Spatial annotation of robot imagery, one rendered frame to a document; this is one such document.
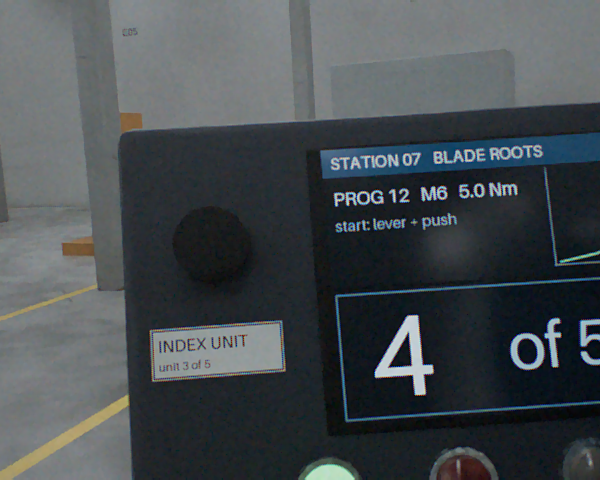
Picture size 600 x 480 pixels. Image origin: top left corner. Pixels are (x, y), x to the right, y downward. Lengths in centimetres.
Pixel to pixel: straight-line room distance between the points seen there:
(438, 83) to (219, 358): 784
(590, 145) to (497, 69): 770
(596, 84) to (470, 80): 523
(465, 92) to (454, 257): 776
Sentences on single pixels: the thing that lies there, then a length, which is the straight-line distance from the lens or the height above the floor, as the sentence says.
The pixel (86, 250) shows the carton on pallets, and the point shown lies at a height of 6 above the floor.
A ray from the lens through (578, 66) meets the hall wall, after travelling 1309.
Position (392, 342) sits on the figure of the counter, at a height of 117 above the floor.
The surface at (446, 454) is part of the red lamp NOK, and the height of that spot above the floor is 113.
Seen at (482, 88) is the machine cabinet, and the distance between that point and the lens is 804.
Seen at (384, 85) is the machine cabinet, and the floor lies 169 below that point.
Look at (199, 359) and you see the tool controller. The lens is 29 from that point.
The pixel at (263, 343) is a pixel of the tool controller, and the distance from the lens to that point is 29.
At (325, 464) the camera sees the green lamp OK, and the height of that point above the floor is 113.
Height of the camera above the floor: 125
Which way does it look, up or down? 8 degrees down
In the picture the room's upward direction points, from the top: 3 degrees counter-clockwise
